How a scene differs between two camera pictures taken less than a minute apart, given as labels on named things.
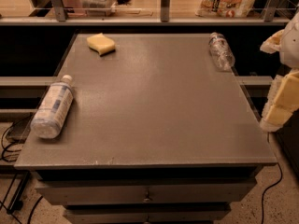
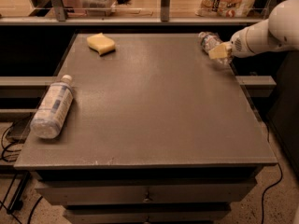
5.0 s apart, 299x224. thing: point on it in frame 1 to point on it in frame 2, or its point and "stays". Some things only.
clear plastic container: (99, 1) stays
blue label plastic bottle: (53, 110) stays
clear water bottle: (221, 53) to (208, 40)
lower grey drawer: (190, 214) stays
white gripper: (291, 49) to (237, 46)
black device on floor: (20, 130) stays
